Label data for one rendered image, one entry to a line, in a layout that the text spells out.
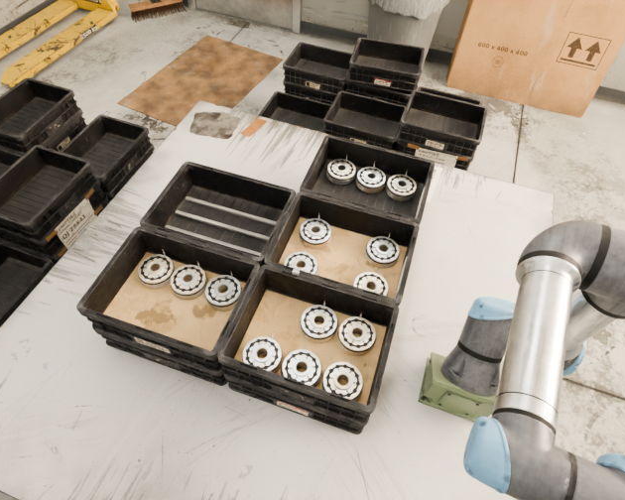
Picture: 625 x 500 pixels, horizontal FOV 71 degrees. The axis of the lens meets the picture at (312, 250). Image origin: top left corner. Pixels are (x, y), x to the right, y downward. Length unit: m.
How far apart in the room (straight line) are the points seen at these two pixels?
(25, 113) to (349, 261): 1.98
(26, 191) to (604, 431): 2.75
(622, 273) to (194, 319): 0.99
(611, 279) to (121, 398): 1.20
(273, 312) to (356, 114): 1.64
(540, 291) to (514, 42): 3.06
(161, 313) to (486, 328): 0.87
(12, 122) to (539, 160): 3.12
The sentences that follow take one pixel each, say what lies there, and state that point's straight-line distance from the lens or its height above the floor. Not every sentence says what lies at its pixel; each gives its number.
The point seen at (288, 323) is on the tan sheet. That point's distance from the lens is 1.25.
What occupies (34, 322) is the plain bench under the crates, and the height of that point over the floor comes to 0.70.
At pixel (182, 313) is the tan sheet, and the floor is 0.83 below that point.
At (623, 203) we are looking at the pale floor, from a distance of 3.34.
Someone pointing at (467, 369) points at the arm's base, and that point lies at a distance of 1.21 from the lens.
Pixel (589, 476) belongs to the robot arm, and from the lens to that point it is 0.63.
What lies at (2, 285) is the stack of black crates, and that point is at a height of 0.27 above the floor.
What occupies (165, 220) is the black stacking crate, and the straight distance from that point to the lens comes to 1.50.
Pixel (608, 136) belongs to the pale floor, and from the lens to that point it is 3.83.
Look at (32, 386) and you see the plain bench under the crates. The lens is 1.51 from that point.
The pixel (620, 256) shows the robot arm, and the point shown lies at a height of 1.41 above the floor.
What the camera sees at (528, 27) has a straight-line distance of 3.68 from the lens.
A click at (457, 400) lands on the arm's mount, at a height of 0.80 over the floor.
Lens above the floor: 1.95
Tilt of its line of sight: 54 degrees down
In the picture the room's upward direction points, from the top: 4 degrees clockwise
